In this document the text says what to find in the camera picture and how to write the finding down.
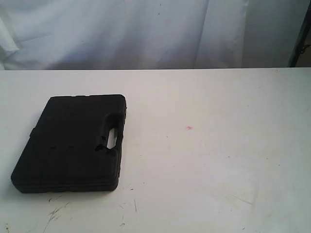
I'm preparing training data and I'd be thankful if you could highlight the black plastic tool case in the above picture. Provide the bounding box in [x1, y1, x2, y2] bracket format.
[11, 94, 127, 193]

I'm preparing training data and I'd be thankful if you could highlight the white backdrop curtain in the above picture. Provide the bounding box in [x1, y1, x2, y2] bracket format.
[0, 0, 310, 70]

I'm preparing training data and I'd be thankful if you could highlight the dark metal stand pole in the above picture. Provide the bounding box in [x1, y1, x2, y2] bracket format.
[289, 1, 311, 67]

